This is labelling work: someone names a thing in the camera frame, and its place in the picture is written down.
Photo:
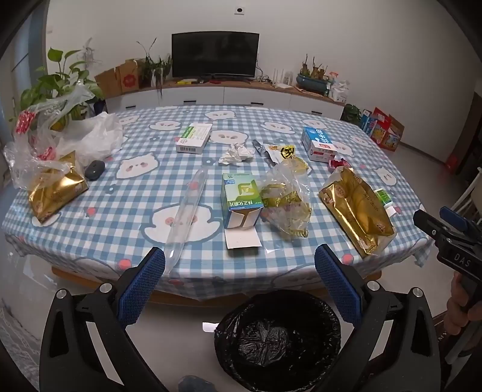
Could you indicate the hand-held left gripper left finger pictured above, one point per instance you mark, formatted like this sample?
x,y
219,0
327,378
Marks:
x,y
145,286

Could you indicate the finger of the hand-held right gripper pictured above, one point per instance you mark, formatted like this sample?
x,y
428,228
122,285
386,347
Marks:
x,y
427,226
455,218

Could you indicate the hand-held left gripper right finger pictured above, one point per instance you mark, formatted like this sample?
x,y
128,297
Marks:
x,y
339,286

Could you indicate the small green white bottle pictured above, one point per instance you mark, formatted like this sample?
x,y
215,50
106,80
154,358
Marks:
x,y
384,198

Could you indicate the black lined trash bin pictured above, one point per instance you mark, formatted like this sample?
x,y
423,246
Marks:
x,y
276,339

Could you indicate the long clear plastic sleeve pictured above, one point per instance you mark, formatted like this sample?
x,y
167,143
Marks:
x,y
188,211

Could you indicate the red candy wrapper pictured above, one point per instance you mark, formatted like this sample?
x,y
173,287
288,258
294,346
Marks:
x,y
337,163

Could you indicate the blue white milk carton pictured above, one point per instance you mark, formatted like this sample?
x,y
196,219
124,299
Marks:
x,y
318,143

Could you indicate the yellow white snack wrapper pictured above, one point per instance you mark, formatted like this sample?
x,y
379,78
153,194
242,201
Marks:
x,y
286,152

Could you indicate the white tissue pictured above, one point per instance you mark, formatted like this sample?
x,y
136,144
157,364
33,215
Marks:
x,y
237,153

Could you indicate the person's right hand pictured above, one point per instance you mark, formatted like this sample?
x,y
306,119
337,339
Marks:
x,y
455,305

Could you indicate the small red floor object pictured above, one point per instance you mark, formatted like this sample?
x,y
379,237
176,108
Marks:
x,y
453,166

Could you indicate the blue checkered bear tablecloth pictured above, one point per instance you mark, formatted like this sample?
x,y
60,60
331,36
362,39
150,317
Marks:
x,y
124,211

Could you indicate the red colourful printed carton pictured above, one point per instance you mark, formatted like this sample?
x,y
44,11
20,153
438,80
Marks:
x,y
389,134

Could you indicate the blue printed carton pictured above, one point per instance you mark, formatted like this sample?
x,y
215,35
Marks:
x,y
368,124

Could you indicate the grey computer mouse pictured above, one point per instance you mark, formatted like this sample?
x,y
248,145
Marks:
x,y
95,169

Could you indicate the bulging gold foil bag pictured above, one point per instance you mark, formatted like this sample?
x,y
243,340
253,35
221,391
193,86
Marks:
x,y
56,192

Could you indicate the grey patterned rug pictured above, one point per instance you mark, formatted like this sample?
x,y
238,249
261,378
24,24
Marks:
x,y
19,331

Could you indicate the small green floor plant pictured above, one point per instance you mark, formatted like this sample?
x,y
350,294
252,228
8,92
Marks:
x,y
352,113

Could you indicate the white green medicine box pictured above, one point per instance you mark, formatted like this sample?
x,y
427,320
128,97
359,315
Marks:
x,y
194,137

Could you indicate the white sack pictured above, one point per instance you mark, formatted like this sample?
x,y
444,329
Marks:
x,y
340,92

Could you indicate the orange capped spray bottle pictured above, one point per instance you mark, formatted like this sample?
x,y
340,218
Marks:
x,y
329,81

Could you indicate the blue bonsai planter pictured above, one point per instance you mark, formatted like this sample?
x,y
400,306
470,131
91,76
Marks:
x,y
310,83

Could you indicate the clear red printed plastic bag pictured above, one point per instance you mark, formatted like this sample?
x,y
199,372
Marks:
x,y
34,132

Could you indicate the dark green potted plant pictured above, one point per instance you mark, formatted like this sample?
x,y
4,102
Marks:
x,y
96,92

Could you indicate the white router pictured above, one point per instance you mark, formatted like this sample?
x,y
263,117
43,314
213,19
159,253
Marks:
x,y
284,86

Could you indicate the plain brown cardboard box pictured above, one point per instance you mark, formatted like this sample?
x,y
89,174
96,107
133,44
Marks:
x,y
107,83

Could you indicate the red logo cardboard box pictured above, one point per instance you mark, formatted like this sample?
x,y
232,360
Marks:
x,y
130,77

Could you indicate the white wooden top cabinet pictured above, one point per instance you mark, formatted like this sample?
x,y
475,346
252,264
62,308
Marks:
x,y
241,96

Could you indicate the tall thin leafed plant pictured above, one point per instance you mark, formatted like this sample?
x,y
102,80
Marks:
x,y
154,68

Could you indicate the light green pothos plant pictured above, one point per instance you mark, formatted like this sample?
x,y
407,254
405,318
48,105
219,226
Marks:
x,y
52,81

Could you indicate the black television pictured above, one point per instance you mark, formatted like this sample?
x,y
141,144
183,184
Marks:
x,y
214,56

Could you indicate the white wall socket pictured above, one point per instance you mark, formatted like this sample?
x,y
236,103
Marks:
x,y
239,9

